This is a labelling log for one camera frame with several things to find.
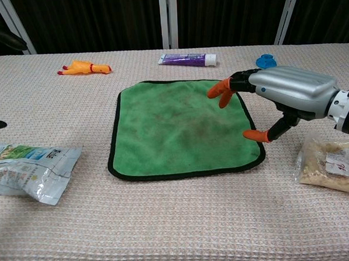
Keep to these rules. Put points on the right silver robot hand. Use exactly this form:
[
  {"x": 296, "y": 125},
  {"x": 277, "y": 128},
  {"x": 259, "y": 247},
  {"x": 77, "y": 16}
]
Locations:
[{"x": 295, "y": 89}]

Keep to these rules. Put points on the clear bag of beige food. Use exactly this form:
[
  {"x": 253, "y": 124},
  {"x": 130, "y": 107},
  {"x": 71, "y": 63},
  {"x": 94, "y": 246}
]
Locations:
[{"x": 331, "y": 163}]

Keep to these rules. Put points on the beige waffle tablecloth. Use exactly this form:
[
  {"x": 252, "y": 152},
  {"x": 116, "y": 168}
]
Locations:
[{"x": 167, "y": 224}]

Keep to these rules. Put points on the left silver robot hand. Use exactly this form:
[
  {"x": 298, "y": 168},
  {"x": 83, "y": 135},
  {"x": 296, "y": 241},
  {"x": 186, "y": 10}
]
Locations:
[{"x": 6, "y": 40}]

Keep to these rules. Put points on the white frame post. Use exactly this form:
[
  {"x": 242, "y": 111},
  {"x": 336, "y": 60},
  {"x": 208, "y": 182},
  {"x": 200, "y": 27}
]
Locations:
[
  {"x": 287, "y": 13},
  {"x": 13, "y": 22},
  {"x": 168, "y": 19}
]

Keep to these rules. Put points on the orange rubber chicken toy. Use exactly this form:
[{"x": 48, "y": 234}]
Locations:
[{"x": 82, "y": 67}]

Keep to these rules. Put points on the white printed snack bag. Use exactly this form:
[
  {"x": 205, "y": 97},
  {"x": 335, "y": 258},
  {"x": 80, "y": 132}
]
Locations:
[{"x": 30, "y": 170}]

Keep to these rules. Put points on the purple toothpaste tube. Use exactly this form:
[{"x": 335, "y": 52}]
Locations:
[{"x": 185, "y": 60}]

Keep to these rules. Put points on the dark grey cloth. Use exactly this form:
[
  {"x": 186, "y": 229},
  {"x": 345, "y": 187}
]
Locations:
[{"x": 174, "y": 130}]

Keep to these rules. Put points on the blue round lid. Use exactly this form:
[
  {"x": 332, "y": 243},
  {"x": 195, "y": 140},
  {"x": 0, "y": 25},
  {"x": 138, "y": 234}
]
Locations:
[{"x": 265, "y": 61}]

